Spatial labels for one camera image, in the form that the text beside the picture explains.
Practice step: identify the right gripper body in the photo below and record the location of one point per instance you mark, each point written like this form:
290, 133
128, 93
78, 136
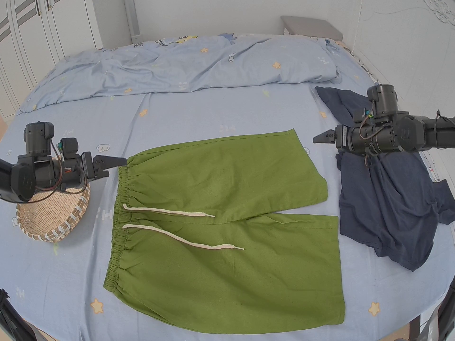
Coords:
357, 139

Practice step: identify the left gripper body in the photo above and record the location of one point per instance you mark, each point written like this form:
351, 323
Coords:
87, 167

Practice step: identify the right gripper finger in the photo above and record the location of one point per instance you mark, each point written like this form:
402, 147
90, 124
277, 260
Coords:
328, 142
330, 134

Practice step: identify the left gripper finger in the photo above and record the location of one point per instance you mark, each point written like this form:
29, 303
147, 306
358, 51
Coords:
110, 162
101, 174

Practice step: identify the green shorts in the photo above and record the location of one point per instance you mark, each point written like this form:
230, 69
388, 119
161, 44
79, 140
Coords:
231, 261

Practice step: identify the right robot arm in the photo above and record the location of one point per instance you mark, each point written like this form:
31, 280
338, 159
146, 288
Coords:
412, 133

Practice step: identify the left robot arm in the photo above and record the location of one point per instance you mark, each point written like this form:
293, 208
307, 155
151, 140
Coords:
25, 181

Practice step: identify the round woven basket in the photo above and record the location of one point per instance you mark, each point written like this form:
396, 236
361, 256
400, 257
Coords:
46, 218

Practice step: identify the dark blue garment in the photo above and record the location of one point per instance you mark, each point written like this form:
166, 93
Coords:
384, 208

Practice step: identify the bed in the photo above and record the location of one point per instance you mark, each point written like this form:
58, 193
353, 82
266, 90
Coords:
231, 105

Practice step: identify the grey bedside table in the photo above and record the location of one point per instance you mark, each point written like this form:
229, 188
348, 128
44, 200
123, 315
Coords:
309, 25

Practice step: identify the pale blue quilt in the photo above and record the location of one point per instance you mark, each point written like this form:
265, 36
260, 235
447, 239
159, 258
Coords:
213, 66

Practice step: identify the white wardrobe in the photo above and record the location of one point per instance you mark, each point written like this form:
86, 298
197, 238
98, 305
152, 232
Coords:
53, 30

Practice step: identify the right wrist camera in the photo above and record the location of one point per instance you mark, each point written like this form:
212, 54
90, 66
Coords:
360, 118

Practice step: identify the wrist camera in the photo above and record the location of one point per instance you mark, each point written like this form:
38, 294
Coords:
69, 147
360, 118

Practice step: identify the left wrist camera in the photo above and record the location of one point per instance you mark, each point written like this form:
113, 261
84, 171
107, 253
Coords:
69, 147

